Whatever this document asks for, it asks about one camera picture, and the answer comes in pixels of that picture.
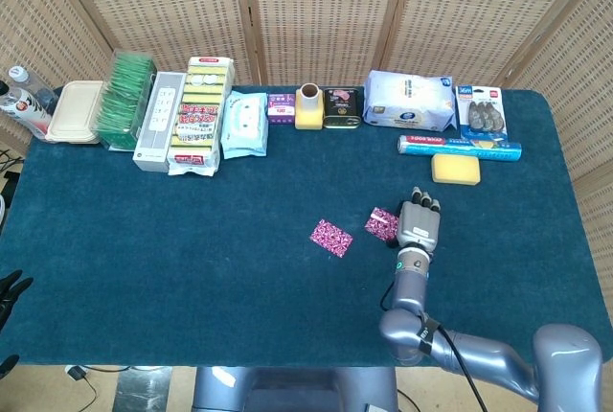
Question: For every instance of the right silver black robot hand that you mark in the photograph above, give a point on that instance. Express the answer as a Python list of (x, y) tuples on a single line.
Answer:
[(419, 227)]

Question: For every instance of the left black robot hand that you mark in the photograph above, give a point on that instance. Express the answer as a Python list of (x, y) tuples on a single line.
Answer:
[(12, 287)]

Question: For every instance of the pink patterned packet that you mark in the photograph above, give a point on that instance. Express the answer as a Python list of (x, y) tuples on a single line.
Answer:
[(380, 225), (330, 237)]

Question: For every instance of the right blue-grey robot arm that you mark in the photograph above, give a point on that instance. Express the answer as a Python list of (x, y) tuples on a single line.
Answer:
[(412, 287)]

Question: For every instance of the yellow sponge green scourer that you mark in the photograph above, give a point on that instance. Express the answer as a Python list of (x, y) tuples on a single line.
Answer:
[(455, 170)]

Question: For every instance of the blue cling film roll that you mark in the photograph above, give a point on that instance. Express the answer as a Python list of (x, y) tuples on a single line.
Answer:
[(460, 148)]

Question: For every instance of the black power adapter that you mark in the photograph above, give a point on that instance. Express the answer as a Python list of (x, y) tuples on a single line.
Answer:
[(75, 373)]

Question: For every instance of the lavender white tissue pack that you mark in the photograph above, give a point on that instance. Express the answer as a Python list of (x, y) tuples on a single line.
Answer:
[(407, 100)]

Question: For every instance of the correction tape blister pack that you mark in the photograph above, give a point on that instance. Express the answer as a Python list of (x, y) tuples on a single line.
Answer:
[(481, 112)]

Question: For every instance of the black gold meat tin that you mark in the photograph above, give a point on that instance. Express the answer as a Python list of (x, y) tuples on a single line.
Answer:
[(341, 107)]

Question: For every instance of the white paper roll cardboard core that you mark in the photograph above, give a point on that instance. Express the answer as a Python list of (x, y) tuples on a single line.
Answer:
[(309, 100)]

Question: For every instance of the spray bottles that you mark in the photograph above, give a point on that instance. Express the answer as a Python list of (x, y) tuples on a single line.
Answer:
[(21, 107)]

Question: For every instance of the small purple box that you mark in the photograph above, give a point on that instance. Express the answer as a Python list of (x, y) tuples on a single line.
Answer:
[(281, 107)]

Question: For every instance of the beige lidded food container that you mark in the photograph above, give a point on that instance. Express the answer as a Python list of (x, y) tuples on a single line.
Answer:
[(74, 112)]

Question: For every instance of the teal table cloth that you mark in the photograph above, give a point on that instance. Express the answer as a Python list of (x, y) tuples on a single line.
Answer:
[(191, 239)]

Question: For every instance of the light blue wet wipes pack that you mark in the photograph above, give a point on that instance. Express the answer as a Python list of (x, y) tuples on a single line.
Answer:
[(244, 124)]

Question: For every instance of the white power strip box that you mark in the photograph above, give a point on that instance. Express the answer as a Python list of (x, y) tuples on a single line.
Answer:
[(155, 144)]

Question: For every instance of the clear water bottle white cap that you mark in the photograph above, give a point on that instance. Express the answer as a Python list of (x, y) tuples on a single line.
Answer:
[(29, 84)]

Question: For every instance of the blue-grey robot torso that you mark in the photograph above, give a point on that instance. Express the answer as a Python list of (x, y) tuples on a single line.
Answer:
[(287, 388)]

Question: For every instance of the clear box green tea bags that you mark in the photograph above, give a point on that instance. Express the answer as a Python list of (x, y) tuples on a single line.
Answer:
[(122, 100)]

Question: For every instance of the woven bamboo folding screen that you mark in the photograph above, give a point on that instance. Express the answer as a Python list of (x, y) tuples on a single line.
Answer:
[(311, 9)]

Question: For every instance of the yellow sponge multipack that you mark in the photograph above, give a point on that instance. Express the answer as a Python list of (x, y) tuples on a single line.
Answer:
[(198, 115)]

